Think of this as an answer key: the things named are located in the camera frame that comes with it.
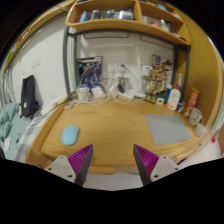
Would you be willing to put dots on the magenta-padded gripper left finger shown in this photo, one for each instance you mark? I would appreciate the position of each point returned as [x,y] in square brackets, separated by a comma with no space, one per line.
[60,165]

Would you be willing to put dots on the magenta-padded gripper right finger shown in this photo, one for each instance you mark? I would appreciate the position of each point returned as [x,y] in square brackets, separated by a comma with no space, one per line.
[163,165]

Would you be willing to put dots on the light blue computer mouse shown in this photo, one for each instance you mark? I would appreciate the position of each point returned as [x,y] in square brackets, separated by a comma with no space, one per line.
[70,135]

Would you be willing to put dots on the grey mouse pad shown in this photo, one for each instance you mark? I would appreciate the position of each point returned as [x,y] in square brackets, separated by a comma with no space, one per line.
[166,129]

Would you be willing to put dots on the plaid blanket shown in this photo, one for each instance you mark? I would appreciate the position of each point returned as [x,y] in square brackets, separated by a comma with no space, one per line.
[28,141]

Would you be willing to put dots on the small clear plastic cup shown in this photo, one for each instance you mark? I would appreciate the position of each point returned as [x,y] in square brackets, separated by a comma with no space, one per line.
[200,129]

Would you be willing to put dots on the white mug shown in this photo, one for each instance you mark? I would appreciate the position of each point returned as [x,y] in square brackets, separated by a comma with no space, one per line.
[195,116]

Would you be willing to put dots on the small blue box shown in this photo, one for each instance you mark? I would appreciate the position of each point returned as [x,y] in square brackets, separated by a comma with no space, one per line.
[180,107]

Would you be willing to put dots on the small white clock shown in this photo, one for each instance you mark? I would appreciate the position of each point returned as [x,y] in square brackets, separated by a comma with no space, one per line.
[160,101]

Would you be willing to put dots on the black ruler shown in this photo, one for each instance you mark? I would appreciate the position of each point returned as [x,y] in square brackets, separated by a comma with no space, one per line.
[150,101]

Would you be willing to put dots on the white red-capped lotion bottle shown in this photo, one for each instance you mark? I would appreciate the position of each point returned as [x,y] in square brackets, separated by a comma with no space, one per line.
[173,99]

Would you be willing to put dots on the teal quilt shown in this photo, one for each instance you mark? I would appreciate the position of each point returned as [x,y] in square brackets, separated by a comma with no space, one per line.
[7,120]

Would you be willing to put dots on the red chips can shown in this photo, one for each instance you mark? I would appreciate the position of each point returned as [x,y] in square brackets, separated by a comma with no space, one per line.
[192,100]

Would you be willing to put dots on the black backpack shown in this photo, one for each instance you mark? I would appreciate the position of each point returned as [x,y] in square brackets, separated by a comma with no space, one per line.
[29,96]

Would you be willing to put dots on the clear plastic jar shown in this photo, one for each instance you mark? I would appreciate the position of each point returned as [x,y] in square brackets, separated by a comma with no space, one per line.
[83,92]

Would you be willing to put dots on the white desk lamp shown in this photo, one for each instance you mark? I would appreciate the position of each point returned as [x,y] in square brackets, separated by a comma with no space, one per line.
[137,93]

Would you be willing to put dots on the white power strip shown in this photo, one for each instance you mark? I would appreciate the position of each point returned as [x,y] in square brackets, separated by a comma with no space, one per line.
[124,96]

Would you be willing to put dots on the white charger block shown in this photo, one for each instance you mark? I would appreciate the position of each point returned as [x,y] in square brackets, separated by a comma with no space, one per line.
[98,92]

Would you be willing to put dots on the blue spray bottle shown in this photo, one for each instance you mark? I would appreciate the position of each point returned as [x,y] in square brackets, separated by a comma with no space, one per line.
[179,80]

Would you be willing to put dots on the blue robot model box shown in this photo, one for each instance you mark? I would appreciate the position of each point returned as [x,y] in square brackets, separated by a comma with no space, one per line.
[89,71]

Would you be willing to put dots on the wooden shelf unit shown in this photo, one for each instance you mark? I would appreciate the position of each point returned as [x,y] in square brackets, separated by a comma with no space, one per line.
[110,24]

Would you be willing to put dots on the white wall box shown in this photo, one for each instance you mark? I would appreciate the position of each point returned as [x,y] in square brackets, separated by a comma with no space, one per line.
[147,71]

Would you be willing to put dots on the colourful wall poster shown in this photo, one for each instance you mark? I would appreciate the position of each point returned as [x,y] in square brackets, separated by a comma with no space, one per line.
[161,61]

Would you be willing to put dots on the white wall socket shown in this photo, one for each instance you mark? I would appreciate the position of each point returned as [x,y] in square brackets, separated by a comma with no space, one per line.
[124,66]
[112,67]

